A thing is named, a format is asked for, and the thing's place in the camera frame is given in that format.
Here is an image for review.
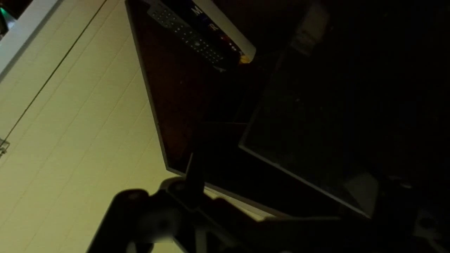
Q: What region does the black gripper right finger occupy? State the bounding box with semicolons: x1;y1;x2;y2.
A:
373;177;450;253

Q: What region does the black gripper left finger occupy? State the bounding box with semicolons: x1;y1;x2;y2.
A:
85;152;282;253

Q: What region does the dark wooden secretary desk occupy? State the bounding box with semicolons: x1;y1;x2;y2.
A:
123;0;450;253

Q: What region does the black remote control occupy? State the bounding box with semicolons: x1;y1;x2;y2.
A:
146;0;230;72

